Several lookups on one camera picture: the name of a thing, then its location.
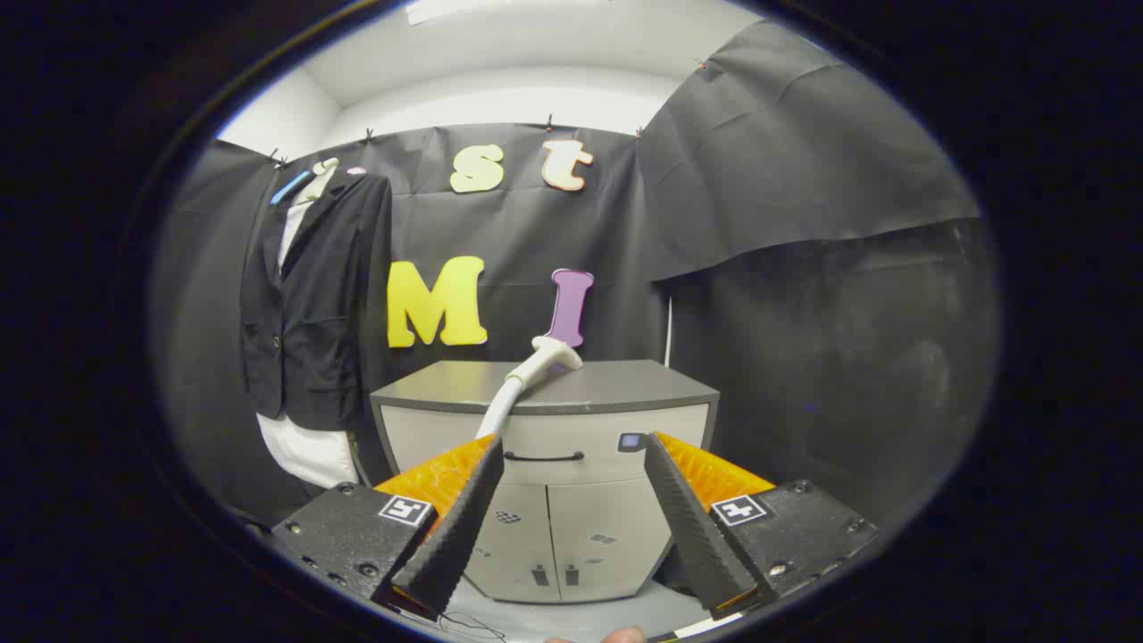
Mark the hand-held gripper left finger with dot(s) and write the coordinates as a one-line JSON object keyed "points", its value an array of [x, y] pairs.
{"points": [[464, 518]]}

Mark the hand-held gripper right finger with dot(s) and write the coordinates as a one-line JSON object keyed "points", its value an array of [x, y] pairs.
{"points": [[688, 527]]}

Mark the white garment steamer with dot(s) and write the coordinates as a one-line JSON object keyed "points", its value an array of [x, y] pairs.
{"points": [[545, 357]]}

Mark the black jacket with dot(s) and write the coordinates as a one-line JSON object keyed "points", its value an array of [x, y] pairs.
{"points": [[312, 313]]}

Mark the grey cabinet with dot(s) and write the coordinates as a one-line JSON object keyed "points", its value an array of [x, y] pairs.
{"points": [[589, 536]]}

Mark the white mannequin torso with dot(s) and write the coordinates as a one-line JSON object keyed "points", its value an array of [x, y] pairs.
{"points": [[308, 451]]}

